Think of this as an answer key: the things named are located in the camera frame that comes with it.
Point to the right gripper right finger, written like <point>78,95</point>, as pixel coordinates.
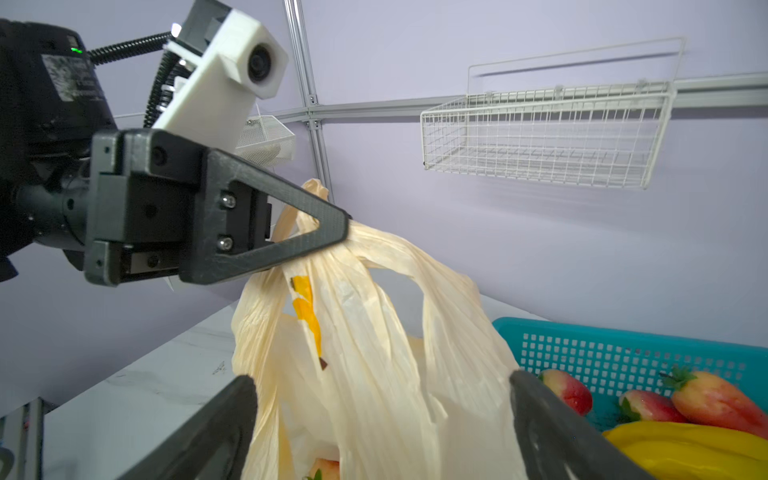
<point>557,443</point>

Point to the cream banana print plastic bag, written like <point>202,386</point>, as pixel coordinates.
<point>372,360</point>

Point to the teal plastic fruit basket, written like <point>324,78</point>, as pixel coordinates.
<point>610,362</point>

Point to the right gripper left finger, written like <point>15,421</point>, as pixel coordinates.
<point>212,444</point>

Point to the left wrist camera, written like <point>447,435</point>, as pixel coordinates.
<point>235,62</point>

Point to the white wire wall basket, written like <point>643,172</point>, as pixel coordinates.
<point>609,143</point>

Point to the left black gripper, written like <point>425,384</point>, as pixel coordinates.
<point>159,205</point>

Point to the red fake strawberry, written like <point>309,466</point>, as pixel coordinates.
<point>636,405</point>
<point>570,390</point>
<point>707,399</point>

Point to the yellow fake banana bunch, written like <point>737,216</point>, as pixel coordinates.
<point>686,451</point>

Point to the upper white mesh shelf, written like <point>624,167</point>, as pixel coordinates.
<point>266,142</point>

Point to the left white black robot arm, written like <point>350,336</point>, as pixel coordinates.
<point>52,104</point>

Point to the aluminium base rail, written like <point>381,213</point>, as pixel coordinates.
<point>24,439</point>

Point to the aluminium frame corner post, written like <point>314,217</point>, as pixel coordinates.
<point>305,75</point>

